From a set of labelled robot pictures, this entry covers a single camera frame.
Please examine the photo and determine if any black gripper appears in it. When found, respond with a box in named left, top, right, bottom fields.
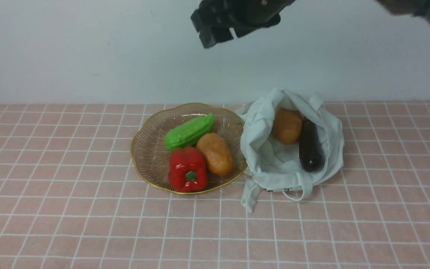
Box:
left=190, top=0, right=294, bottom=49

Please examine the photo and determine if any brown potato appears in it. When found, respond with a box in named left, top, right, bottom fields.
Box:
left=272, top=108, right=303, bottom=145
left=196, top=133, right=234, bottom=176

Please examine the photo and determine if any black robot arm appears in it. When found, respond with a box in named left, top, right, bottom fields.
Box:
left=190, top=0, right=430, bottom=49

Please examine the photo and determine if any brown potato in bag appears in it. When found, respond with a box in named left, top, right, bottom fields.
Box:
left=272, top=108, right=303, bottom=145

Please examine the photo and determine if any white cloth bag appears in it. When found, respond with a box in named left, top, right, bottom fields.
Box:
left=236, top=88, right=345, bottom=213

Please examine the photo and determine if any green cucumber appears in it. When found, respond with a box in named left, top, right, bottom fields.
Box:
left=165, top=114, right=214, bottom=151

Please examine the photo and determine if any red bell pepper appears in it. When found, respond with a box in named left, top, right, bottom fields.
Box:
left=168, top=146, right=208, bottom=193

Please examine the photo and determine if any dark purple eggplant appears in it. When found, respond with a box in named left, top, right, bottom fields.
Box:
left=299, top=118, right=324, bottom=173

